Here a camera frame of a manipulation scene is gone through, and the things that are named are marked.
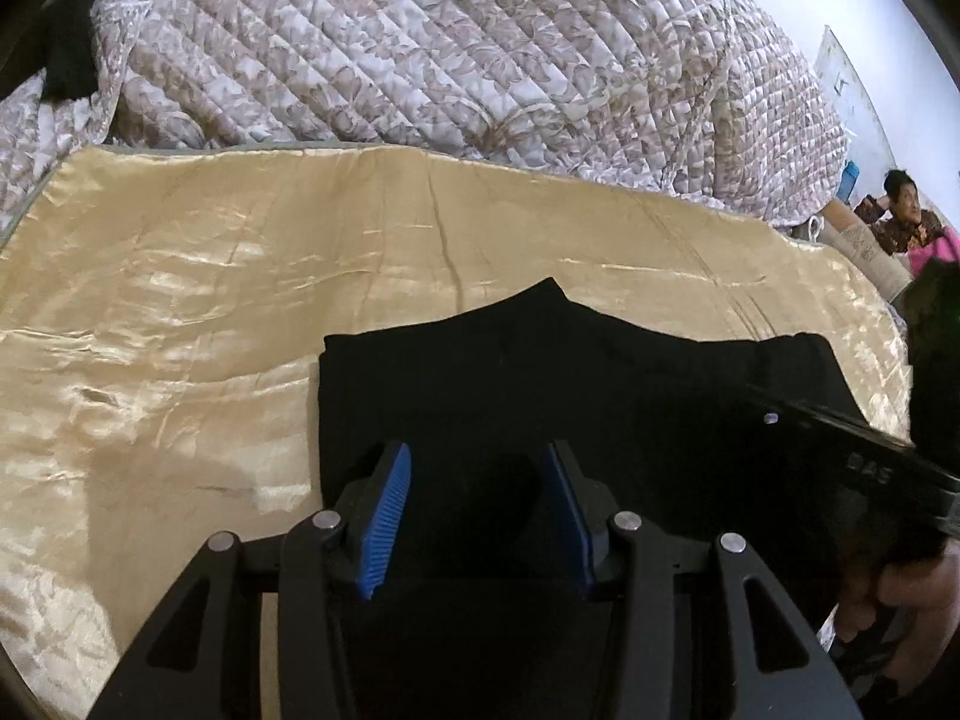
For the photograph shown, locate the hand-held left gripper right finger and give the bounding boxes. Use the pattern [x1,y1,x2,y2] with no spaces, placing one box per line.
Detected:
[545,441,865,720]

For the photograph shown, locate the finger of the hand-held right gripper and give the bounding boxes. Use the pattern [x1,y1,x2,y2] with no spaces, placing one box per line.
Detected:
[739,382,841,470]

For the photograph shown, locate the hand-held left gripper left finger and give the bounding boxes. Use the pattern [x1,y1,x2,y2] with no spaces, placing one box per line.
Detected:
[86,441,413,720]

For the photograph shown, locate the black pants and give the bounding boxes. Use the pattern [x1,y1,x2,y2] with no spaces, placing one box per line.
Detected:
[315,277,914,616]

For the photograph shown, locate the person's right hand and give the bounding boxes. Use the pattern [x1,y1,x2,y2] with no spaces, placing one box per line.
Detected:
[831,536,960,700]

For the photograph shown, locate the beige patterned roll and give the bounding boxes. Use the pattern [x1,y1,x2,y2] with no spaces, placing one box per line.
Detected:
[816,199,914,302]

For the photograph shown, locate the pink cloth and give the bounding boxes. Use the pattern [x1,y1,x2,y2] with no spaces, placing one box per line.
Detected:
[906,228,960,280]

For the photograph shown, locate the golden satin bed sheet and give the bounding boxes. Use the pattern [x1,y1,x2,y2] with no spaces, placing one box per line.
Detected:
[0,144,914,710]

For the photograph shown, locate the floral quilted blanket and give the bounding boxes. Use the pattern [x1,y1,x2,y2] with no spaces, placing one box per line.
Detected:
[0,0,854,242]

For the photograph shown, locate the black cloth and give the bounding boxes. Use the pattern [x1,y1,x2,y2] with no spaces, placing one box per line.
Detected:
[41,0,104,103]

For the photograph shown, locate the white wall paper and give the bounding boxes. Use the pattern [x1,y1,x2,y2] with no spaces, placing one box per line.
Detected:
[813,25,877,137]

